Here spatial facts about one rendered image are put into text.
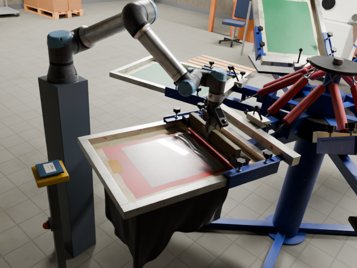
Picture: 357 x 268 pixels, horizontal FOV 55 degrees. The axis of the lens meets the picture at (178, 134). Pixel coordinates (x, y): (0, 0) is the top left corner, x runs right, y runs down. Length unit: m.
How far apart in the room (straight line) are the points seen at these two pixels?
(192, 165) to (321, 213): 1.74
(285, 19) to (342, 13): 2.98
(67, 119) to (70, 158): 0.24
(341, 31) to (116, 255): 4.74
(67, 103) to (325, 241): 2.09
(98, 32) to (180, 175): 0.81
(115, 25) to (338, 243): 2.21
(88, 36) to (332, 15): 4.80
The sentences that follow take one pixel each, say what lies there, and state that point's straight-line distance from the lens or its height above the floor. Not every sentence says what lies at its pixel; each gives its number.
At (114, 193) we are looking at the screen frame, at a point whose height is 0.99.
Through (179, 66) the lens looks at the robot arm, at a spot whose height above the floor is 1.39.
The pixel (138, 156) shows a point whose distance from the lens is 1.66.
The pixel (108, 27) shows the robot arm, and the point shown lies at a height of 1.48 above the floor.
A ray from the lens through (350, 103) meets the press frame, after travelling 2.55.
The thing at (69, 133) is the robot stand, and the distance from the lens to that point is 1.92.
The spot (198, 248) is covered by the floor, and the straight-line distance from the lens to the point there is 2.55.
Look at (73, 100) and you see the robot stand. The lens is 1.86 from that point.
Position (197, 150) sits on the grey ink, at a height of 0.96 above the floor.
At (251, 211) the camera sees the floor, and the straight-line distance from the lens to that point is 2.92.
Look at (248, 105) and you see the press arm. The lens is 2.41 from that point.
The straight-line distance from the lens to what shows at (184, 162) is 1.64.
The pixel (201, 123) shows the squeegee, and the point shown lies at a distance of 1.79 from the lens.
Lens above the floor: 1.88
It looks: 30 degrees down
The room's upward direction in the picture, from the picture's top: 5 degrees clockwise
